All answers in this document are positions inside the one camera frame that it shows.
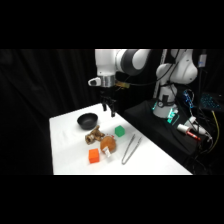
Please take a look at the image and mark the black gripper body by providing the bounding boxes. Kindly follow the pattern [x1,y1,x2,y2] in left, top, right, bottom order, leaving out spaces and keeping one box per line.
[99,86,118,106]

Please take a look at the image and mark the striped tiger plush toy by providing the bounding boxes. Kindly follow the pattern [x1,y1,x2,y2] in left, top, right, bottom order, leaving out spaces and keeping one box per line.
[84,125,106,145]

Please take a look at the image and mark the black bowl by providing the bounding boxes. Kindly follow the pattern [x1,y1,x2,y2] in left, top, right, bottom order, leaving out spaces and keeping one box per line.
[76,112,100,131]

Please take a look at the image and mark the green cube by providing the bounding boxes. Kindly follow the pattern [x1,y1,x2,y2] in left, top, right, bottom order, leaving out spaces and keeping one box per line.
[114,125,126,138]

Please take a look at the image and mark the round brown plush toy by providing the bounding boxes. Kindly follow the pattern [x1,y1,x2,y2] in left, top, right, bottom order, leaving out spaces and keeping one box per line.
[99,134,118,158]

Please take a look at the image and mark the metal tongs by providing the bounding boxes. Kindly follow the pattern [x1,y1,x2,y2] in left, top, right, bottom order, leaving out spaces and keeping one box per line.
[120,133,143,166]

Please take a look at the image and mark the orange cube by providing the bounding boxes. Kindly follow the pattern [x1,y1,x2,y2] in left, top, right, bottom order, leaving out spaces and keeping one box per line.
[88,148,101,165]

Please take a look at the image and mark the green lit control box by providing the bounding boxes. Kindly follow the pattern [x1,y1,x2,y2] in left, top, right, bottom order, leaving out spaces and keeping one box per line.
[166,107,181,125]

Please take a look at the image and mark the black curtain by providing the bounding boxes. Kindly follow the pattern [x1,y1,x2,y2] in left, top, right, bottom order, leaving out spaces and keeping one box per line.
[0,49,224,176]

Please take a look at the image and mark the red marker pen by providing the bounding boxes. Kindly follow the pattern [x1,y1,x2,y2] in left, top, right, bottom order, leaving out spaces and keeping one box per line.
[186,130,202,142]

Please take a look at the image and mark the keyboard with blue lights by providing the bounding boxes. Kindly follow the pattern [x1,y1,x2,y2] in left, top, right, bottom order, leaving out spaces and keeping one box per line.
[199,92,224,113]

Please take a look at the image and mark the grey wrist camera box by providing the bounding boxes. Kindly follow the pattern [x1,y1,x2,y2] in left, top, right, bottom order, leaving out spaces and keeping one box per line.
[87,76,102,87]

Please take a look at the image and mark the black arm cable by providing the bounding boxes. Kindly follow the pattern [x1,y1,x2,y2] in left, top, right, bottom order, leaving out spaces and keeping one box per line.
[115,49,178,90]

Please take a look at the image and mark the blue cable bundle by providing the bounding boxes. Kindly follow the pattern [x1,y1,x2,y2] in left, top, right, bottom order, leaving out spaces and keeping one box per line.
[182,89,196,110]

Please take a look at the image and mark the yellow cable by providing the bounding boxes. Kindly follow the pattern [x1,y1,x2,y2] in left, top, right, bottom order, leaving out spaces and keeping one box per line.
[210,109,222,153]

